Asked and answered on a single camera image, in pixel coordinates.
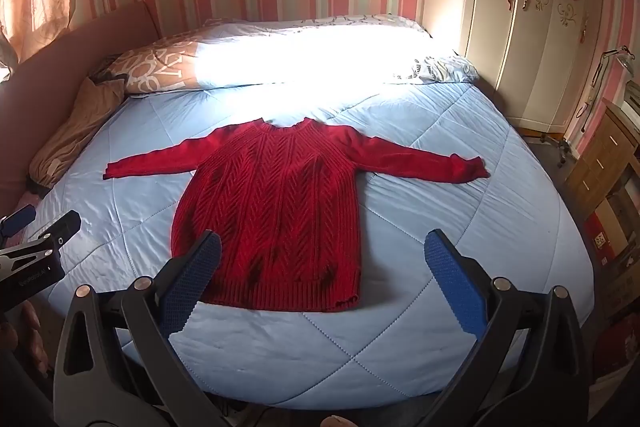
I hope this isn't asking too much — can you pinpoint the red knit sweater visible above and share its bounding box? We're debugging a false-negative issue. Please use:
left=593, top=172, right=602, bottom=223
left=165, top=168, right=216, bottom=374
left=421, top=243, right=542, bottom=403
left=104, top=119, right=487, bottom=312

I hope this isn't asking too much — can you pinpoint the person left hand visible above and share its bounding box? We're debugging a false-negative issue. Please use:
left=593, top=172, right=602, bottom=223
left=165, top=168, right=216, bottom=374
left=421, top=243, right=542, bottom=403
left=1, top=300, right=49, bottom=376

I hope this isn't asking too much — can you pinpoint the light blue quilted bedspread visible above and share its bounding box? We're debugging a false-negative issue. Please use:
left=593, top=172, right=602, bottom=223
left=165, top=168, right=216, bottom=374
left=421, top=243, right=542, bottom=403
left=25, top=82, right=594, bottom=410

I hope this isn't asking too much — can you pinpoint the pink upholstered headboard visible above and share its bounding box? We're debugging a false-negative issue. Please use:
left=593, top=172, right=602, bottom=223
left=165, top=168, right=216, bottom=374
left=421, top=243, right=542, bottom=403
left=0, top=2, right=160, bottom=215

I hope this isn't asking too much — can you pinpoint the red cardboard box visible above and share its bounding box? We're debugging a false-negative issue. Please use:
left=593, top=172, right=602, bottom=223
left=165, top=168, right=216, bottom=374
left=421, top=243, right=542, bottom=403
left=585, top=212, right=616, bottom=267

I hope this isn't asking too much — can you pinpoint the wheeled metal stand base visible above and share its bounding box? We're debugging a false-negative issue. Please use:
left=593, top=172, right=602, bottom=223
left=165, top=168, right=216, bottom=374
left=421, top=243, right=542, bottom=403
left=524, top=132, right=572, bottom=168

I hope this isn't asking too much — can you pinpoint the wooden drawer cabinet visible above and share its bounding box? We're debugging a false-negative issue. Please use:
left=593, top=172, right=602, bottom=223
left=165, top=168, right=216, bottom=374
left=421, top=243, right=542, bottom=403
left=563, top=100, right=639, bottom=222

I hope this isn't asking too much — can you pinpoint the silver desk lamp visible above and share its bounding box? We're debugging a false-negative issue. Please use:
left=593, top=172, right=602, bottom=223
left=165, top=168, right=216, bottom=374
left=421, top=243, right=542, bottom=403
left=575, top=44, right=636, bottom=134

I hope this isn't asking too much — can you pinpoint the patterned long pillow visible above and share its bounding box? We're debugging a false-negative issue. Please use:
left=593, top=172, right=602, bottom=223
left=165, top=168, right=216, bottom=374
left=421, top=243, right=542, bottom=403
left=107, top=14, right=480, bottom=94

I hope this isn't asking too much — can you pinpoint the cream ornate wardrobe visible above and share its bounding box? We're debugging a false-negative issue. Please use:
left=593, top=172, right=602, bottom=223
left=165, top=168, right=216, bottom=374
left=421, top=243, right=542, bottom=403
left=464, top=0, right=602, bottom=133

